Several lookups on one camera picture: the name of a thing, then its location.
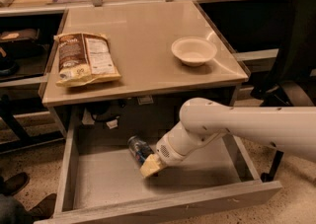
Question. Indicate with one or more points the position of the open grey wooden drawer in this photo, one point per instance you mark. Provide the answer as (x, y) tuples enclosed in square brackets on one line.
[(100, 181)]

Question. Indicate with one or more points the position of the brown leather shoe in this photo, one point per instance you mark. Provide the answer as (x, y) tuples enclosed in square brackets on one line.
[(45, 208), (14, 184)]

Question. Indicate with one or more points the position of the silver blue redbull can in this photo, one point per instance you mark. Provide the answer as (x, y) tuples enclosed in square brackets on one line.
[(139, 149)]

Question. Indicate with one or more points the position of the black office chair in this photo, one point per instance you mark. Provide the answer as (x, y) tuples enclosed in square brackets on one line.
[(291, 81)]

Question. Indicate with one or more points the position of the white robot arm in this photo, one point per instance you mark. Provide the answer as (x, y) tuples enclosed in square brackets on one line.
[(288, 129)]

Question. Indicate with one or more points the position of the white paper bowl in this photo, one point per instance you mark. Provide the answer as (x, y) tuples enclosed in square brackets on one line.
[(193, 51)]

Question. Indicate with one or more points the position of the brown leather shoe upper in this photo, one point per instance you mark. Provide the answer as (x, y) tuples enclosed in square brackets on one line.
[(14, 184)]

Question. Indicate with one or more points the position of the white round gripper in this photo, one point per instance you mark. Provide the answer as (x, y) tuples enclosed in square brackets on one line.
[(168, 153)]

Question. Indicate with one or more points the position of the brown leather shoe lower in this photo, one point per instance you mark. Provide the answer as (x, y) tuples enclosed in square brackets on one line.
[(45, 208)]

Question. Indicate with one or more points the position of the brown yellow chip bag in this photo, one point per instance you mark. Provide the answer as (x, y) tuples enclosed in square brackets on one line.
[(84, 59)]

